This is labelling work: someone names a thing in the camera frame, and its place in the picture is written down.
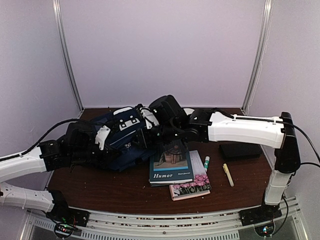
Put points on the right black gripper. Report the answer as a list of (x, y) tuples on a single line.
[(145, 141)]

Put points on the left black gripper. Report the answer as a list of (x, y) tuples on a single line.
[(107, 156)]

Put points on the navy blue backpack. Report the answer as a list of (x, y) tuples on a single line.
[(121, 143)]

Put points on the blue Humor book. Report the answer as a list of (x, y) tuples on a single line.
[(171, 164)]

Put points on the black pencil case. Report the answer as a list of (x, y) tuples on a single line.
[(239, 151)]

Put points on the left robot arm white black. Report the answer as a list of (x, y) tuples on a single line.
[(46, 157)]

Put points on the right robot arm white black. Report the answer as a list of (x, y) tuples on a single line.
[(215, 125)]

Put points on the white ceramic bowl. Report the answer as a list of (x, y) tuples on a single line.
[(188, 111)]

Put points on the white green glue stick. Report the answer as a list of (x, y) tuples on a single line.
[(206, 163)]

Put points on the pink flower Fate book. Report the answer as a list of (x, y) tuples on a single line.
[(199, 187)]

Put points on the cream yellow marker pen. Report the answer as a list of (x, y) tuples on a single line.
[(228, 174)]

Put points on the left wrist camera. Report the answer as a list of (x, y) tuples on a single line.
[(82, 135)]

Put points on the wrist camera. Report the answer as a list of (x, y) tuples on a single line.
[(82, 135), (162, 107)]

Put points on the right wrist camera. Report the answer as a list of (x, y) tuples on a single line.
[(162, 107)]

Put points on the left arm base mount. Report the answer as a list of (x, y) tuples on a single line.
[(67, 221)]

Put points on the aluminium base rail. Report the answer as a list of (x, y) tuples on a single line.
[(219, 225)]

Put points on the right aluminium frame post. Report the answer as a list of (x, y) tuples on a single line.
[(257, 64)]

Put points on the aluminium frame post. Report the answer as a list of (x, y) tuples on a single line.
[(257, 64), (66, 56)]

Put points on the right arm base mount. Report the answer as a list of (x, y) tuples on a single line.
[(262, 218)]

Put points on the left aluminium frame post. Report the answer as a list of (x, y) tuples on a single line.
[(66, 56)]

